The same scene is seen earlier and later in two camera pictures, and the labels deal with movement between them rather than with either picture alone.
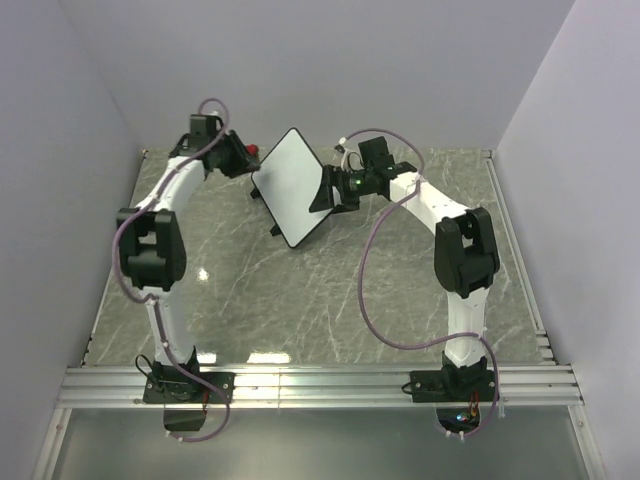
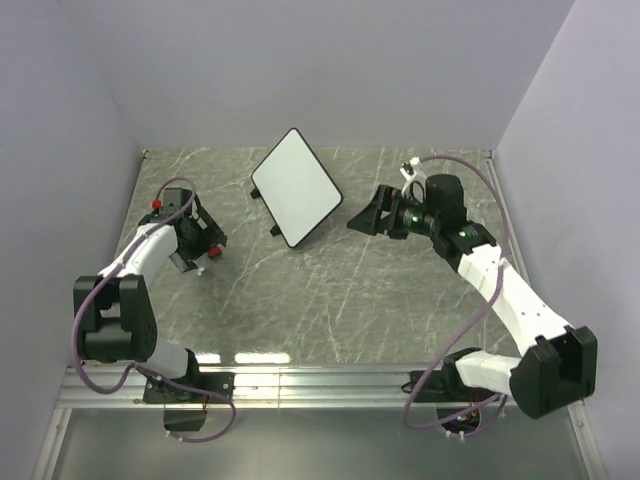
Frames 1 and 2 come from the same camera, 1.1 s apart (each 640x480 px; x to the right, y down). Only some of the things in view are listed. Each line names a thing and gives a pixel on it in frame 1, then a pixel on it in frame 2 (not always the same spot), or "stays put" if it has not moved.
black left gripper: x=242 y=160 -> x=210 y=236
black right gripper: x=324 y=199 -> x=388 y=199
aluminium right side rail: x=518 y=256 stays put
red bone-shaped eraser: x=252 y=149 -> x=214 y=251
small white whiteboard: x=288 y=178 stays put
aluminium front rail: x=544 y=387 stays put
